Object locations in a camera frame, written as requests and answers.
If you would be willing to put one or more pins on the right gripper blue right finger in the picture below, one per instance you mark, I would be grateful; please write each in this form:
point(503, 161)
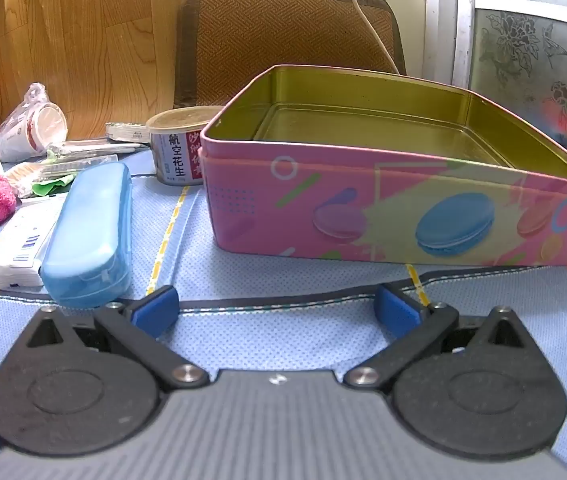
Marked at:
point(418, 331)

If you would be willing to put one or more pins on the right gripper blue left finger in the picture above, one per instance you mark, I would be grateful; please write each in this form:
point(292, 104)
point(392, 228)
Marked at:
point(132, 330)

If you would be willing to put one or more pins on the blue glasses case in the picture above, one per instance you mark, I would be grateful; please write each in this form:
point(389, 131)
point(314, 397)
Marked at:
point(88, 261)

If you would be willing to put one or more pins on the white packet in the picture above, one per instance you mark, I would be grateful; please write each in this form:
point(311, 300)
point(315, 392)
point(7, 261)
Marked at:
point(24, 239)

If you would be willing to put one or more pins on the green cleaning cloth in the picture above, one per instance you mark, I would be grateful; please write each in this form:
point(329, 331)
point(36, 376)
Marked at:
point(52, 186)

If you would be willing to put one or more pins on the green patterned tissue pack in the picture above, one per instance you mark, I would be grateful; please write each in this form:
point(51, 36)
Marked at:
point(127, 132)

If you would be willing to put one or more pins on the blue quilted table cover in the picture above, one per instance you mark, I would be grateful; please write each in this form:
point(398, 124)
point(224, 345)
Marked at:
point(277, 335)

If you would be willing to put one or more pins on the pink macaron tin box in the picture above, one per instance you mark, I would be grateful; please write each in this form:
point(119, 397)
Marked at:
point(331, 163)

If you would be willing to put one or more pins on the peanut can with lid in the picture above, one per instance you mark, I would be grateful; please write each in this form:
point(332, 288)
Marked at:
point(175, 141)

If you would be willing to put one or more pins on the bagged paper cups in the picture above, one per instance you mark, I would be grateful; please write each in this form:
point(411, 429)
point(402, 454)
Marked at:
point(32, 127)

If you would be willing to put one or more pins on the frosted glass sliding door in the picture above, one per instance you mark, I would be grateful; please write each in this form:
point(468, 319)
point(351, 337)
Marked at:
point(514, 52)

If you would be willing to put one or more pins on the wood pattern wall sheet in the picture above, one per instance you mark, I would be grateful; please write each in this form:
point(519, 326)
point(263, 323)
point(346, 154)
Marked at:
point(100, 60)

